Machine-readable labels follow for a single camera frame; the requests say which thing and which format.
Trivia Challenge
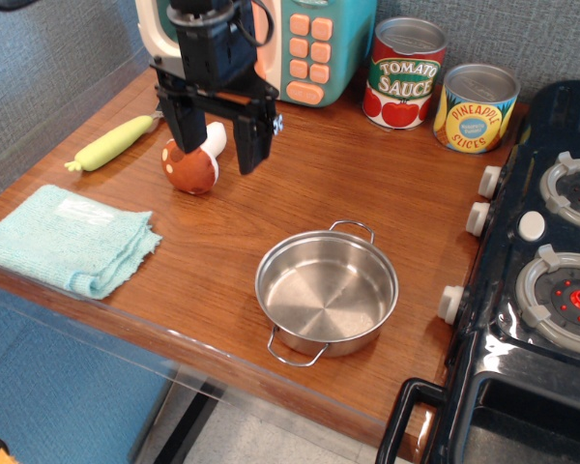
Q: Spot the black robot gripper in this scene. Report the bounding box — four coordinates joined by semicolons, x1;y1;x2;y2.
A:
149;4;283;175

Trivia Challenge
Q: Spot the brown plush mushroom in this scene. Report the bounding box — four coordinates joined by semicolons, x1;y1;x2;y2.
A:
161;122;227;195

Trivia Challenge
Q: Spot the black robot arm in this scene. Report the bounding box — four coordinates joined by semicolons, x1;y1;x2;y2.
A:
152;1;282;175

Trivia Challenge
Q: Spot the stainless steel pot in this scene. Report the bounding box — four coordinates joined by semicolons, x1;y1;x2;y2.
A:
254;219;399;367

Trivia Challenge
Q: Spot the teal toy microwave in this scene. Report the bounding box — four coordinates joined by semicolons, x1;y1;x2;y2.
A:
136;1;376;107

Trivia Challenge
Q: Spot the light blue folded cloth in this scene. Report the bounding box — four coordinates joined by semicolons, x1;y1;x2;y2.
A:
0;185;161;300

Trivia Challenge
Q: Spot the tomato sauce can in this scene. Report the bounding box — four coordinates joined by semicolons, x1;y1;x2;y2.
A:
362;16;448;130

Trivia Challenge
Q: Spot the pineapple slices can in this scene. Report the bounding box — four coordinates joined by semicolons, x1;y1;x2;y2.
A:
433;63;520;154

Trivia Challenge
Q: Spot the black toy stove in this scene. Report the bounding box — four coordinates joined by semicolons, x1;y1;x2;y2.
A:
377;80;580;463

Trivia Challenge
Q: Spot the spoon with green handle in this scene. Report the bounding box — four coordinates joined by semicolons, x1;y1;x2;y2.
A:
64;110;162;172

